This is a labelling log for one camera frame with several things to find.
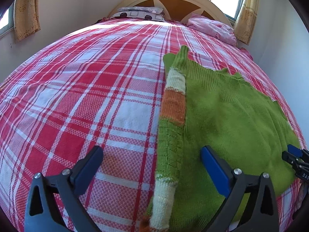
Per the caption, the pink floral pillow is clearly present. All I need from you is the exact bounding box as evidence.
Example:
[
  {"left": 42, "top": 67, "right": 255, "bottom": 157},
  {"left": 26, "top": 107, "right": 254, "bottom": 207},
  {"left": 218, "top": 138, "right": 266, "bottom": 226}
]
[{"left": 186, "top": 13, "right": 238, "bottom": 47}]

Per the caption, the red white plaid bed sheet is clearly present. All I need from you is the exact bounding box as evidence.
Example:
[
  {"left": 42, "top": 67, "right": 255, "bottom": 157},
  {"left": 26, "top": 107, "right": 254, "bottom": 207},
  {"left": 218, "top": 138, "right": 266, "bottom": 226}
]
[{"left": 1, "top": 19, "right": 306, "bottom": 231}]

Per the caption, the grey patterned pillow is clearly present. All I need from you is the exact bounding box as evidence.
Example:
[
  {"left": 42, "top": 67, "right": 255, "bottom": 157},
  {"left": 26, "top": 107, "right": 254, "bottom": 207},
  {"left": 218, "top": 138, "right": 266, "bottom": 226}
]
[{"left": 118, "top": 6, "right": 164, "bottom": 15}]

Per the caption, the white bus print pillow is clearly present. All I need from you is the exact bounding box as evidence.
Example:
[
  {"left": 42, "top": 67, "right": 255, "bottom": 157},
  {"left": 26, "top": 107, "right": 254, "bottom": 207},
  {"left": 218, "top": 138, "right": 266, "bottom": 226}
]
[{"left": 111, "top": 10, "right": 165, "bottom": 22}]

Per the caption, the yellow curtain centre window right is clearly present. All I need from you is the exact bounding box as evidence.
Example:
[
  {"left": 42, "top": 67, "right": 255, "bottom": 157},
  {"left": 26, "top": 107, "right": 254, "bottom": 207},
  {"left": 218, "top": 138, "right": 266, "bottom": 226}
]
[{"left": 234, "top": 0, "right": 259, "bottom": 45}]

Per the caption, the dark cloth beside bed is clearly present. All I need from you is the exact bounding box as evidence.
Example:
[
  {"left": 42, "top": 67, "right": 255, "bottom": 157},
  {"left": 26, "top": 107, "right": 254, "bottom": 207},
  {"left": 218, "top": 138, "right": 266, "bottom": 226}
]
[{"left": 95, "top": 17, "right": 110, "bottom": 24}]

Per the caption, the side window aluminium frame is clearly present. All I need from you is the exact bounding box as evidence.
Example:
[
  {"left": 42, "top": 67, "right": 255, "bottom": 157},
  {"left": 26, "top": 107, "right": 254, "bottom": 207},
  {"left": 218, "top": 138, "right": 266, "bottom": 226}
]
[{"left": 0, "top": 3, "right": 14, "bottom": 38}]

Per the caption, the pink cloth beside bed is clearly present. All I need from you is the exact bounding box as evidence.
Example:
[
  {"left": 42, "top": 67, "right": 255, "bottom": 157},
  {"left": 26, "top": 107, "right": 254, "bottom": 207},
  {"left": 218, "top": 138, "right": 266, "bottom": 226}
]
[{"left": 239, "top": 47, "right": 254, "bottom": 60}]

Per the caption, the green orange striped knit sweater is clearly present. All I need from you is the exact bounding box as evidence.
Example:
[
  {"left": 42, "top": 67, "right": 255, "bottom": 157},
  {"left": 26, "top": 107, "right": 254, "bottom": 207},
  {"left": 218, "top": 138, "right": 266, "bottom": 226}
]
[{"left": 140, "top": 46, "right": 300, "bottom": 231}]

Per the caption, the yellow curtain side window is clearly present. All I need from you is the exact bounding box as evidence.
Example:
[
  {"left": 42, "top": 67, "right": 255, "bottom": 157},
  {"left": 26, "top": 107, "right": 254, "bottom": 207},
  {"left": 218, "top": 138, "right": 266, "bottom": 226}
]
[{"left": 14, "top": 0, "right": 41, "bottom": 42}]

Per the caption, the cream arched wooden headboard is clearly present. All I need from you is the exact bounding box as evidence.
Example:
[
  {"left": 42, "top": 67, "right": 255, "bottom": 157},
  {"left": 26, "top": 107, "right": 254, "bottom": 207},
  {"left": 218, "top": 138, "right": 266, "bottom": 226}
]
[{"left": 108, "top": 0, "right": 231, "bottom": 26}]

